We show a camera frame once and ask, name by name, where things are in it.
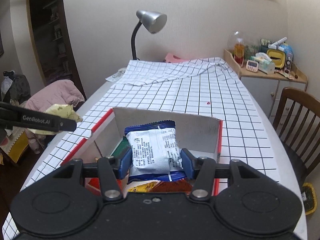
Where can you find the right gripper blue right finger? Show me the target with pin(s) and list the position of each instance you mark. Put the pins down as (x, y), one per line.
(189, 163)

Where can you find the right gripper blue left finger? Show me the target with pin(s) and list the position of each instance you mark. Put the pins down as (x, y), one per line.
(125, 162)

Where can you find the brown copper snack bag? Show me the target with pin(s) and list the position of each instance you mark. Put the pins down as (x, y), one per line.
(173, 186)

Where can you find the blue cookie packet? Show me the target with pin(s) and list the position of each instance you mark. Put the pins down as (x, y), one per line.
(155, 152)

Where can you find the cream gold snack bag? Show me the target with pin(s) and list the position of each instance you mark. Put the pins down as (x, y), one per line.
(63, 111)

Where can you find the red orange chips bag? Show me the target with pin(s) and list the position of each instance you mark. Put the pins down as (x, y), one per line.
(142, 186)

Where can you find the dark green snack packet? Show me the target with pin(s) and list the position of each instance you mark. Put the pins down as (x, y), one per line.
(123, 145)

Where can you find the red cardboard box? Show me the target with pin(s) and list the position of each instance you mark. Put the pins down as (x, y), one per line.
(201, 135)

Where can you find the pink puffer jacket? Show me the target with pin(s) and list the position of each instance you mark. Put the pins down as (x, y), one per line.
(62, 92)

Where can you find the white black checked tablecloth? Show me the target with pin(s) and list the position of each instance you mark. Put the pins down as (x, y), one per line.
(217, 92)

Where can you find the dark wooden bookshelf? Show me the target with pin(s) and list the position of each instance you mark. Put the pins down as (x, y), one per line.
(50, 42)

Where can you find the pink object behind table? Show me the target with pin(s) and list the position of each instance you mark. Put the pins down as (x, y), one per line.
(171, 58)

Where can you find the wooden side cabinet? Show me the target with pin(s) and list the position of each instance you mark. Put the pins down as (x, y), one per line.
(266, 88)

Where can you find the brown wooden chair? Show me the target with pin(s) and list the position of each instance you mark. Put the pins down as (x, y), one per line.
(297, 124)

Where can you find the white digital timer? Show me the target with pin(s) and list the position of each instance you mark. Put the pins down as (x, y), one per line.
(251, 66)

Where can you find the green tissue box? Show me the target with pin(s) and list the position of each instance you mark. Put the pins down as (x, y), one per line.
(266, 65)

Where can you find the orange liquid bottle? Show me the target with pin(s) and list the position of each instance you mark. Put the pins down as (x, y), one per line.
(239, 51)

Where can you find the silver desk lamp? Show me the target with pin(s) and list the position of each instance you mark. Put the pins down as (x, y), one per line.
(152, 21)

